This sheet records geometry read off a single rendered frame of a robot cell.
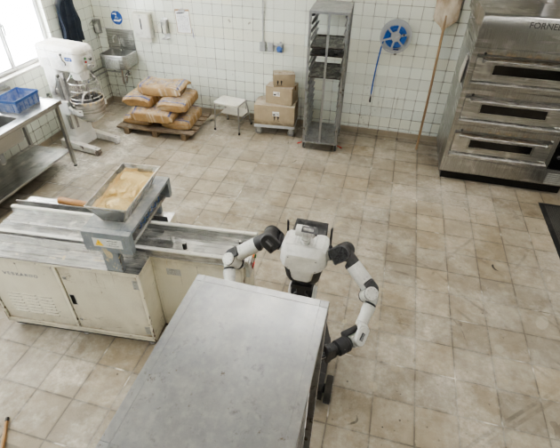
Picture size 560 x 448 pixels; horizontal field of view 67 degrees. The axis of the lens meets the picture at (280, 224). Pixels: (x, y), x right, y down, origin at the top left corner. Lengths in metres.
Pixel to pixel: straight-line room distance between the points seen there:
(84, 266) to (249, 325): 2.02
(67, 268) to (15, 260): 0.39
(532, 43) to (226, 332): 4.66
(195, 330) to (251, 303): 0.20
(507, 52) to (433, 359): 3.31
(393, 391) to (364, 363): 0.30
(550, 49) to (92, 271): 4.82
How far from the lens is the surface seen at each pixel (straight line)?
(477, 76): 5.38
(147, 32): 7.16
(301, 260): 2.41
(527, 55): 5.42
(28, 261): 3.48
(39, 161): 6.05
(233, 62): 6.81
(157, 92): 6.56
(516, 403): 3.77
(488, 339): 4.05
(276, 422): 1.22
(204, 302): 1.46
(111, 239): 2.91
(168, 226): 3.33
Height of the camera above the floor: 2.91
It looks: 38 degrees down
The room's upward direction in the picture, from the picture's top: 1 degrees clockwise
